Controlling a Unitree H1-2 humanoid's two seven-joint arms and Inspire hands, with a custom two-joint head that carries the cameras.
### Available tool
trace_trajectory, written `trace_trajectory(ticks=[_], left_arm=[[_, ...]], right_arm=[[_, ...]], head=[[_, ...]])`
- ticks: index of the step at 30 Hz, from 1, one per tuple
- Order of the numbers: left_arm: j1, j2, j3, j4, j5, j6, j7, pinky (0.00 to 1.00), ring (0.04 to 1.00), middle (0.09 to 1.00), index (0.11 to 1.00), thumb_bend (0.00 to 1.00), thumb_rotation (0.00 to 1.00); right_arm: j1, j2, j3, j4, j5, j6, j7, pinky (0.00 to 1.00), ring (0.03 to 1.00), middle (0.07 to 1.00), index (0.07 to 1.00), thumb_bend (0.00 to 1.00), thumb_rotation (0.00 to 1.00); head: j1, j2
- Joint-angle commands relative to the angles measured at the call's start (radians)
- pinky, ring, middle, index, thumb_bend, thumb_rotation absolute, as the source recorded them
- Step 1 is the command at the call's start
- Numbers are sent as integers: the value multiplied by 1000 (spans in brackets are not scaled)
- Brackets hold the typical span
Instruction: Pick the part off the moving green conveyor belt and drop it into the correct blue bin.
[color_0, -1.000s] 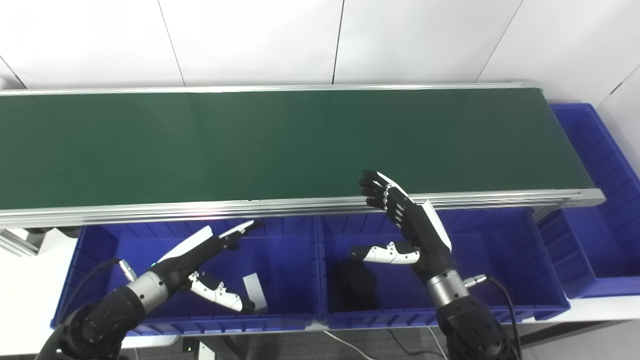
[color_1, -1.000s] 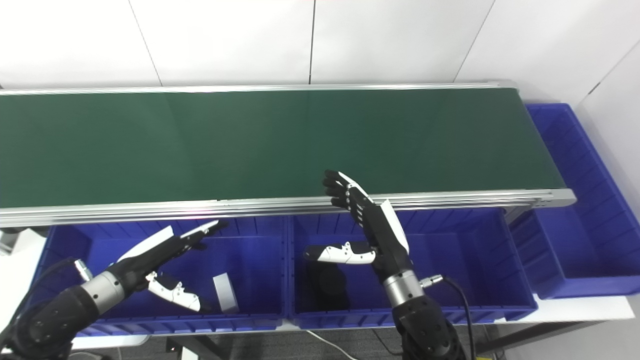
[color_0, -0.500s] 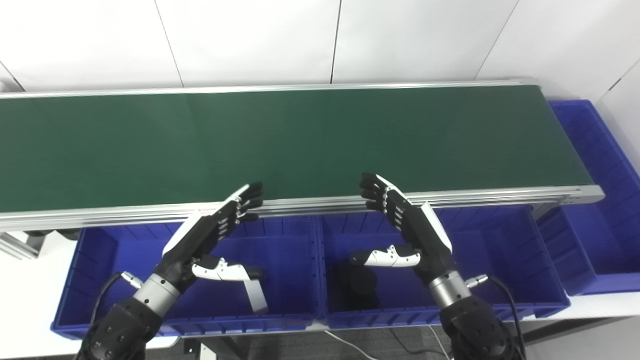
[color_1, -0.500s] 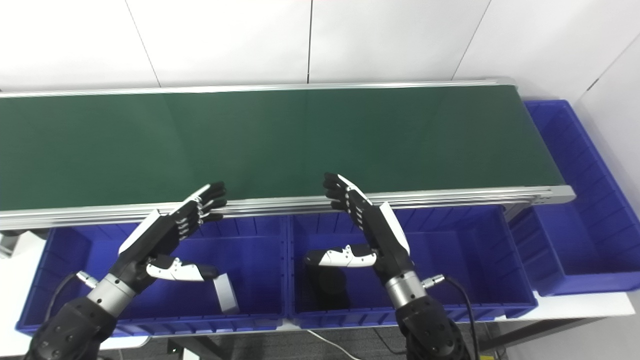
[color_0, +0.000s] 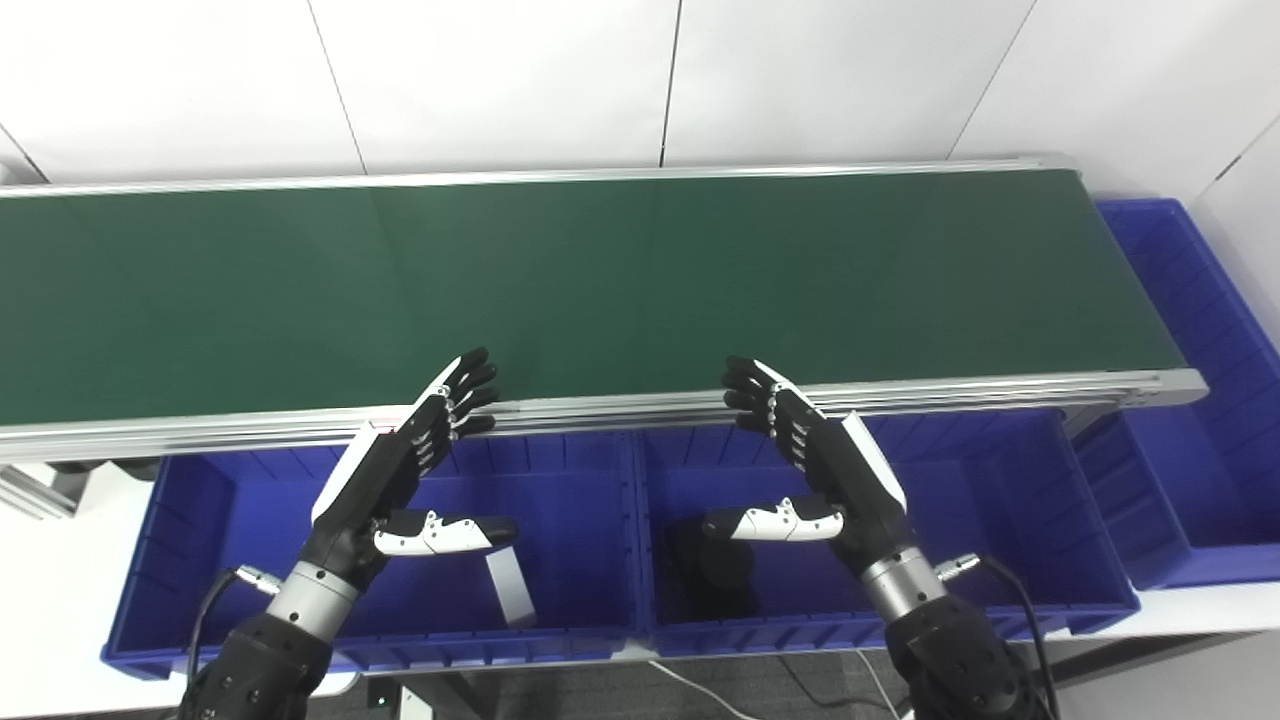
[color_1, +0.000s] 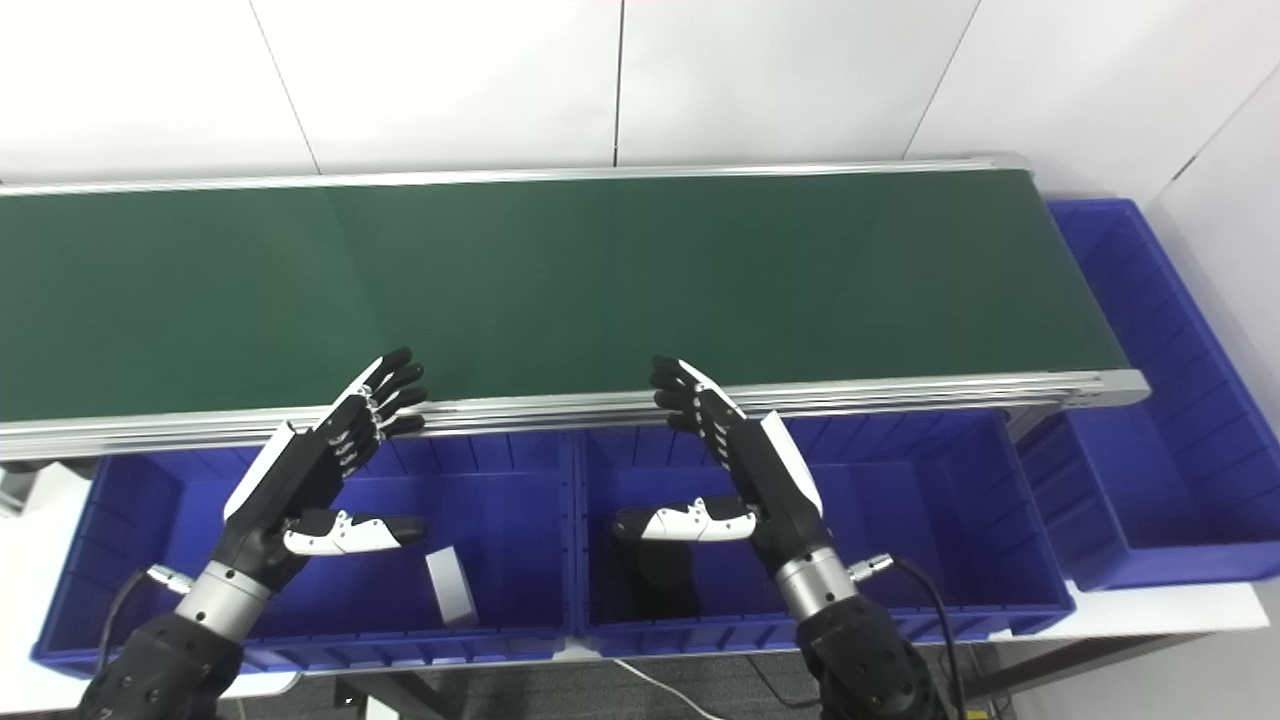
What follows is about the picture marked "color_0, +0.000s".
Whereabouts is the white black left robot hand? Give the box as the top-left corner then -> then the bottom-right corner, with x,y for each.
300,346 -> 520,589

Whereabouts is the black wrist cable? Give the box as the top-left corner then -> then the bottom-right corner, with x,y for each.
934,552 -> 1063,720
184,564 -> 284,720

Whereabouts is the aluminium conveyor leg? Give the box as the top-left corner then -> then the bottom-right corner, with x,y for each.
0,461 -> 93,522

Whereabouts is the blue plastic bin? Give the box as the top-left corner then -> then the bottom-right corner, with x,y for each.
99,430 -> 653,683
634,407 -> 1142,658
1073,196 -> 1280,592

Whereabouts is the white floor cable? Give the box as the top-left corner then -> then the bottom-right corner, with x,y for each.
646,658 -> 763,720

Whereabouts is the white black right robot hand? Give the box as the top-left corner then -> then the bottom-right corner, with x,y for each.
702,355 -> 910,579

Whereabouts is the white part with round hole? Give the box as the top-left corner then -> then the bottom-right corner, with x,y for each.
484,544 -> 539,630

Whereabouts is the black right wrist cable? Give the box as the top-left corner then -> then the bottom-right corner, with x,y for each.
934,552 -> 1063,720

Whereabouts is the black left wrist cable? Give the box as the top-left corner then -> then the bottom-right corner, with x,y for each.
184,564 -> 284,720

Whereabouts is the green conveyor belt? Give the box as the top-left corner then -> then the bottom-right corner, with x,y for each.
0,152 -> 1210,464
0,167 -> 1188,428

